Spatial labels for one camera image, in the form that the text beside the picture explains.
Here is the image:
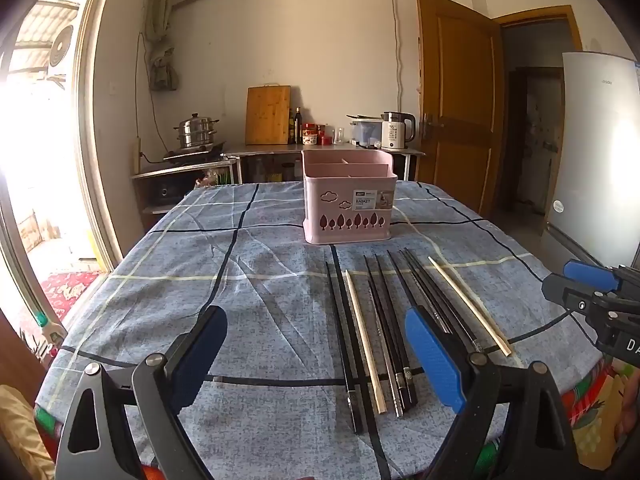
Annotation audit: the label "silver refrigerator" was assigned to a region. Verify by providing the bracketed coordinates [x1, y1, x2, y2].
[539, 51, 640, 268]

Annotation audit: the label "hanging cloth bag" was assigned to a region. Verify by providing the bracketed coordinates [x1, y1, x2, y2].
[149, 50, 180, 92]

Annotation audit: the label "pink plastic utensil basket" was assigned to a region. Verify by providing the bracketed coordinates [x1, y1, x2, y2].
[301, 149, 399, 245]

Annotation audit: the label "white electric kettle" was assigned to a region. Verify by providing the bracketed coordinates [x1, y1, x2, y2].
[381, 111, 417, 152]

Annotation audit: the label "induction cooker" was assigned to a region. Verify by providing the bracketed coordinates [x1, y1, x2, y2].
[162, 142, 226, 162]

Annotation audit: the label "air conditioner pipes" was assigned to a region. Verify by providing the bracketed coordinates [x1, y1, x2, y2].
[145, 0, 178, 41]

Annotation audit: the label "steel kitchen counter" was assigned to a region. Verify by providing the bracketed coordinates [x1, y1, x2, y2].
[222, 142, 427, 183]

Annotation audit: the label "wall cable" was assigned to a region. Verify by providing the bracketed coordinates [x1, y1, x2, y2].
[391, 0, 405, 113]

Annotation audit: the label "red patterned rug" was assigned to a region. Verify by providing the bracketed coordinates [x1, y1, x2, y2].
[40, 271, 103, 323]

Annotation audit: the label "stove cabinet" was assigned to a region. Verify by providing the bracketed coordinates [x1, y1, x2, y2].
[131, 157, 238, 216]

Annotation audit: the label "wooden chopstick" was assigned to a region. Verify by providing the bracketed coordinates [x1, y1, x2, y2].
[345, 270, 388, 416]
[427, 256, 516, 358]

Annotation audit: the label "steel steamer pot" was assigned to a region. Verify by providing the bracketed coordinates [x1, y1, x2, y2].
[173, 114, 221, 151]

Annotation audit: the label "yellow cloth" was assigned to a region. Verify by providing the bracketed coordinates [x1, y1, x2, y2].
[0, 385, 56, 480]

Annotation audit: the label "clear plastic storage container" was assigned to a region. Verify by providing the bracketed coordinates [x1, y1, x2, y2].
[348, 117, 385, 147]

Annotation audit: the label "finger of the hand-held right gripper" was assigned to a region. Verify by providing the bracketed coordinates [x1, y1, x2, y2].
[563, 259, 621, 293]
[541, 273, 608, 320]

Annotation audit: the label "pink basket of vegetables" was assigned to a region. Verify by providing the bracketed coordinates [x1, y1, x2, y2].
[195, 167, 235, 187]

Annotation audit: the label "floral table cover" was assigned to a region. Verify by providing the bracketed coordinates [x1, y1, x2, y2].
[32, 350, 636, 480]

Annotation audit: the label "wooden cutting board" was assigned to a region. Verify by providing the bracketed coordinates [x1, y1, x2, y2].
[244, 85, 292, 146]

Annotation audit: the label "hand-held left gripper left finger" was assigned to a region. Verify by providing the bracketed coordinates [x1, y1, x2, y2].
[54, 305, 229, 480]

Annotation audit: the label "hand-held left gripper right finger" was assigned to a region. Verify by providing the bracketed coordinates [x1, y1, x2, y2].
[404, 306, 581, 480]

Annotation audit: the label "wooden door frame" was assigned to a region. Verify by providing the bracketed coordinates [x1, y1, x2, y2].
[492, 5, 583, 216]

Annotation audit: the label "wooden door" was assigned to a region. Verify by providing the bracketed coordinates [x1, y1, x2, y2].
[415, 0, 505, 218]

